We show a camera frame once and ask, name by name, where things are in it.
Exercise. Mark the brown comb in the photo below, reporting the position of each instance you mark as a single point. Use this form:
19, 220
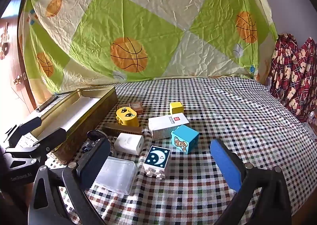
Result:
123, 129

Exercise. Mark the dark round trinket with crystals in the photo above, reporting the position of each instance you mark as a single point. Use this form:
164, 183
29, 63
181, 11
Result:
94, 135

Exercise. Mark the gold tin box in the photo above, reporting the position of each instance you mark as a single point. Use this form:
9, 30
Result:
99, 108

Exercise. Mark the brown picture card case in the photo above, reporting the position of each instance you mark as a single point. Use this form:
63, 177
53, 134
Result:
136, 106

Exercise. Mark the basketball print blanket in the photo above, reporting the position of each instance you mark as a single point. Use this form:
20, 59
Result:
148, 29

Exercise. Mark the moon print toy block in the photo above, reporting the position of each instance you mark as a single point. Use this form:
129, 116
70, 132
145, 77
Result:
157, 157

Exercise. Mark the yellow face toy block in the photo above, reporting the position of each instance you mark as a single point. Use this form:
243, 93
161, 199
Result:
126, 115

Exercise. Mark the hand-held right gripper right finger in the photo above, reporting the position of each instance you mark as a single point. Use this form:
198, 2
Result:
225, 163

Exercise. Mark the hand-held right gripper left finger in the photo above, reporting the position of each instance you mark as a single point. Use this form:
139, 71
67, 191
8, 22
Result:
97, 163

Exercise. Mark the metal bar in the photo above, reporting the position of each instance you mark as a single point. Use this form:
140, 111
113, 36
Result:
45, 106

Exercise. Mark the white rectangular box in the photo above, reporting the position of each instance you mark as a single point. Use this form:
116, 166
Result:
166, 122

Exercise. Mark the small yellow cube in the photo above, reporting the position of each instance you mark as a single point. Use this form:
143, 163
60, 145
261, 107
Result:
176, 108

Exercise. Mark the red plaid bear cloth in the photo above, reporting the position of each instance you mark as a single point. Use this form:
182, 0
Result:
292, 74

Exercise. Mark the checkered bed sheet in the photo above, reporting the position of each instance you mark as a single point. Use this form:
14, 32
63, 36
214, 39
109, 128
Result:
247, 121

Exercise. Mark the hanging door ornament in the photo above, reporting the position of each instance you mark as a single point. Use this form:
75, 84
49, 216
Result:
3, 47

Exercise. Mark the wooden door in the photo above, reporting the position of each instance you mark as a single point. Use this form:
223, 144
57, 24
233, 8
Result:
11, 12

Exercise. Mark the blue bear print cube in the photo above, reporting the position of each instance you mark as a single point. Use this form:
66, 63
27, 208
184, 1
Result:
184, 134

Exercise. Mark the white charger plug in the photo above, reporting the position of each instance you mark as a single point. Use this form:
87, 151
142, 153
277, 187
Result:
128, 143

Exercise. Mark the clear plastic box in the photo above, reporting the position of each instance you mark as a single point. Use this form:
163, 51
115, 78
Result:
118, 175

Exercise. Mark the white paper sheet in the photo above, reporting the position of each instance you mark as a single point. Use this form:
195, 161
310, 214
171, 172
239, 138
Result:
79, 112

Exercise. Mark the clear plastic wrapped item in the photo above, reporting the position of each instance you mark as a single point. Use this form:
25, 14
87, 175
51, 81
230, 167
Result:
312, 117

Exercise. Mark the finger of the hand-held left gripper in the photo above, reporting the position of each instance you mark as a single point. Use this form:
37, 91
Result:
53, 138
29, 124

